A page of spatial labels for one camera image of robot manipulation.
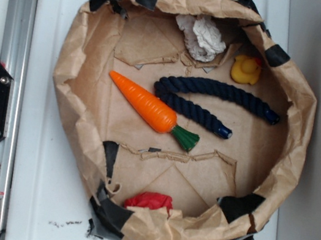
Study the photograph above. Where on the crumpled white paper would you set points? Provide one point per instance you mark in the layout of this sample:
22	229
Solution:
202	38

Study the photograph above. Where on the yellow rubber duck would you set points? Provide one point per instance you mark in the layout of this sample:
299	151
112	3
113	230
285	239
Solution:
246	69

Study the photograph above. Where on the crumpled red paper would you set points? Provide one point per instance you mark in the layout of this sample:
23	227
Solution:
150	200

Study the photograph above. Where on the aluminium frame rail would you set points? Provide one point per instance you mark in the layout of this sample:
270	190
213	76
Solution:
16	46

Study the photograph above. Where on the orange plastic carrot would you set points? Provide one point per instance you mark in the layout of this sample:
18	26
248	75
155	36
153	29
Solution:
155	112

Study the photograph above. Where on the brown paper bag bin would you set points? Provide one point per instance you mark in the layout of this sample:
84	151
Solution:
221	189

